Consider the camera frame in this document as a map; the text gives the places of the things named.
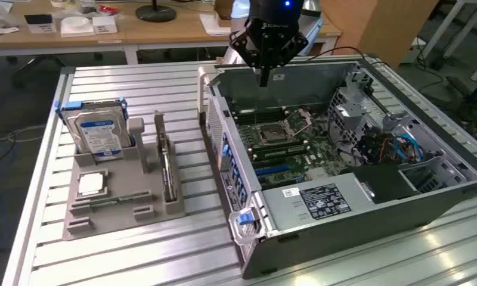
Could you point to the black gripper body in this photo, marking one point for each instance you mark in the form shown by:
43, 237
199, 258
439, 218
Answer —
272, 26

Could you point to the graphics card with fan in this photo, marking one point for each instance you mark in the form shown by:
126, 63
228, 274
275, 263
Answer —
168, 169

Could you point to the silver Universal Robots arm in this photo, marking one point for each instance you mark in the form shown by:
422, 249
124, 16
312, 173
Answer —
239, 12

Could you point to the white paper stack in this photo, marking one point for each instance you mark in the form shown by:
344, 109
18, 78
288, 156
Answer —
215, 25

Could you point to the brown cardboard box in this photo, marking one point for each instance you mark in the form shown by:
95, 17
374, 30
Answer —
223, 9

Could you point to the wooden desk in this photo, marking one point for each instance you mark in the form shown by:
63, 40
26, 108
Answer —
163, 32

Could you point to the wooden cabinet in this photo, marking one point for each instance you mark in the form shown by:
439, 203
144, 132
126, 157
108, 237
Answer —
386, 29

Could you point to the black round lamp base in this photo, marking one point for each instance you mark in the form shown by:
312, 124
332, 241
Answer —
156, 13

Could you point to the open metal socket cover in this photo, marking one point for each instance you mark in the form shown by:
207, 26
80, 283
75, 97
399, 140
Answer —
300, 119

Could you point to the perforated metal drive cage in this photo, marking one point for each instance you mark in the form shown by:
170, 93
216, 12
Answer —
350, 116

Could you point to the CPU socket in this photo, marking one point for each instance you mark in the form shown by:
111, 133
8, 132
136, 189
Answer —
274, 134

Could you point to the red packet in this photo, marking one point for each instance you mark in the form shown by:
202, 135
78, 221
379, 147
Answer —
107, 9

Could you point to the dark installed RAM stick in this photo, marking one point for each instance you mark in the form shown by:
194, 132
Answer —
282, 149

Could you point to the green motherboard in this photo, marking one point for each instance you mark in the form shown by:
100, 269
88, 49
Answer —
314, 158

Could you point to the white box with tape roll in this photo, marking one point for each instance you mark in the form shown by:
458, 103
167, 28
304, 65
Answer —
76, 26

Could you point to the blue expansion slot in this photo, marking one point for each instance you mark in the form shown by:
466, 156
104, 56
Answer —
275, 169

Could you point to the white box with black top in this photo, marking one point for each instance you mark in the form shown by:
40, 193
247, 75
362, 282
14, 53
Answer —
40, 24

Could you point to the grey power supply unit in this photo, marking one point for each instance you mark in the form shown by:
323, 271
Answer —
298, 205

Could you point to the grey parts rack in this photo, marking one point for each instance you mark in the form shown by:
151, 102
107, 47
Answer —
123, 184

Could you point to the metal disk bay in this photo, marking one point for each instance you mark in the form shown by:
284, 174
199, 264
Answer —
438, 172

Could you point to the blue case latch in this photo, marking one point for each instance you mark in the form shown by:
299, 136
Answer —
246, 219

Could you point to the white paper label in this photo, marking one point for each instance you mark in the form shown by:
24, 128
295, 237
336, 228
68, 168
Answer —
4, 30

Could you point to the silver CPU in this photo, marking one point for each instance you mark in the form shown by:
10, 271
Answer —
91, 184

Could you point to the green RAM stick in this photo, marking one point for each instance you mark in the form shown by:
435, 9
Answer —
106, 202

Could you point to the open grey PC case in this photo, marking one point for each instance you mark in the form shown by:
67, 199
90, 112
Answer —
342, 235

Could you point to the white desk frame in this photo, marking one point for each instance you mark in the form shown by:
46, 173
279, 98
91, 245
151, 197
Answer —
459, 31

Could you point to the hard disk with blue bracket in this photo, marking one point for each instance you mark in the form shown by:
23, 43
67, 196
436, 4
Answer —
98, 134

